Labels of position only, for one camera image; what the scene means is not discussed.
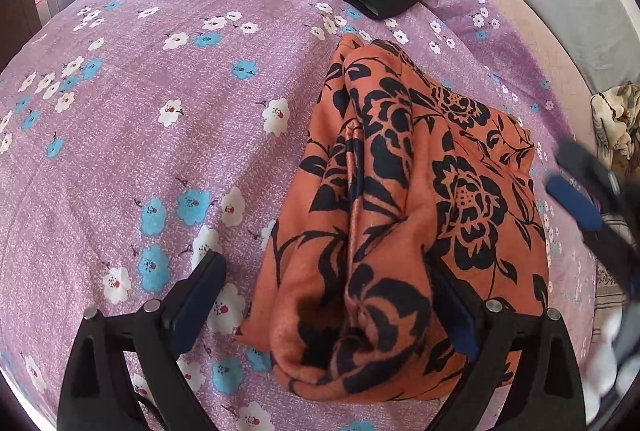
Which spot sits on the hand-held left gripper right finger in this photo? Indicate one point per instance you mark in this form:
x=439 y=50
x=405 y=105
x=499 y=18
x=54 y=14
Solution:
x=460 y=326

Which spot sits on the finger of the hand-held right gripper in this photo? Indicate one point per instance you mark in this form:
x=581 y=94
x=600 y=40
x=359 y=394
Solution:
x=585 y=161
x=572 y=201

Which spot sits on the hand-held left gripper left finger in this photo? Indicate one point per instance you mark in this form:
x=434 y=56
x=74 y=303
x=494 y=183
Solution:
x=197 y=306

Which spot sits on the orange black floral blouse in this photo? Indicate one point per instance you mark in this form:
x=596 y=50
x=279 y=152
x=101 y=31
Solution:
x=400 y=211

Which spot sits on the striped floral cushion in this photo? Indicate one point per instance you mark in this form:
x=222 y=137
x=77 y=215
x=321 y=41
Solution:
x=607 y=283

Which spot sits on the beige floral blanket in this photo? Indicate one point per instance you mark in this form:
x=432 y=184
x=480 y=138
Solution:
x=620 y=121

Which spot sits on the white cloth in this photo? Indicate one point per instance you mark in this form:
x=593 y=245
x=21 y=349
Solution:
x=607 y=361

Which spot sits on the grey pillow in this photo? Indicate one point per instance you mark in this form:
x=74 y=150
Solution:
x=585 y=11

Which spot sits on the purple floral bedsheet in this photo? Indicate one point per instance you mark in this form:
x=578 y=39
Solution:
x=150 y=111

